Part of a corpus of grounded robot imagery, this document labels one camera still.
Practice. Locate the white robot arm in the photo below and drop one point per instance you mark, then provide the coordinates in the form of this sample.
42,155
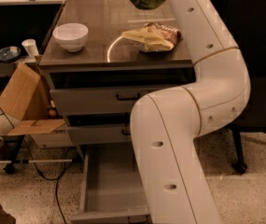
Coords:
165,123

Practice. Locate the yellow brown chip bag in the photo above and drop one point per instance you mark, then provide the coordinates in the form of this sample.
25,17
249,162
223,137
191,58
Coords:
154,37

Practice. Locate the grey metal drawer cabinet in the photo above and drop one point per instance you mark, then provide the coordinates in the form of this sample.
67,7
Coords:
108,60

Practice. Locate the grey top drawer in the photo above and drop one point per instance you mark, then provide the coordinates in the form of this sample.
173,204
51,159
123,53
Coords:
103,100

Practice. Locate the grey drawer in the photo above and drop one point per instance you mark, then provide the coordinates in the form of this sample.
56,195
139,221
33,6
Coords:
112,191
99,128
103,100

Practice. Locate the grey middle drawer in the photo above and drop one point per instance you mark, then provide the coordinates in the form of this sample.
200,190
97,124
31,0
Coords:
99,128

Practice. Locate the grey bottom drawer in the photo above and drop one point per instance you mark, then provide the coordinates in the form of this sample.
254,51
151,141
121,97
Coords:
112,191

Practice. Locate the white ceramic bowl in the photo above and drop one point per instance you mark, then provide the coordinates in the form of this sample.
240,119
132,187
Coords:
71,36

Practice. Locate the black office chair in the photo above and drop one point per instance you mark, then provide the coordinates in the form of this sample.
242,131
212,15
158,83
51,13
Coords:
246,20

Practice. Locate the white paper cup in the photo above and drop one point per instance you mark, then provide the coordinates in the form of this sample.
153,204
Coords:
30,47

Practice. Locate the blue patterned bowl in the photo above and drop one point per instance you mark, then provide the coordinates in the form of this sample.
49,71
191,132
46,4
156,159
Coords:
10,54

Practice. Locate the open cardboard box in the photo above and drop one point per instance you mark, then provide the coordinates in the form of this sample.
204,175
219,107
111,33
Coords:
25,98

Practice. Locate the low grey side shelf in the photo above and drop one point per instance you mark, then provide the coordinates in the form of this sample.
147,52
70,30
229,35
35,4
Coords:
7,69

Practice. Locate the white box under cardboard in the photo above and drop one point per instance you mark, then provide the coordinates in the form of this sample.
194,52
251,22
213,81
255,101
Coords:
57,138

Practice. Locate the black white metal stand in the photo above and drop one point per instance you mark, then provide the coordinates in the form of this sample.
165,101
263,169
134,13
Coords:
14,147

